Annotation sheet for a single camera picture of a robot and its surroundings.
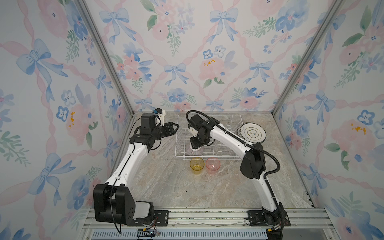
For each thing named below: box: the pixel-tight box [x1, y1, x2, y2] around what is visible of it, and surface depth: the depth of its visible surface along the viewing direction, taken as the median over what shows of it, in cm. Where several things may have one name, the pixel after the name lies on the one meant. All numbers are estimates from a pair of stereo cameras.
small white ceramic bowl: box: [187, 142, 204, 156], surface depth 92 cm
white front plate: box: [238, 122, 267, 143], surface depth 106 cm
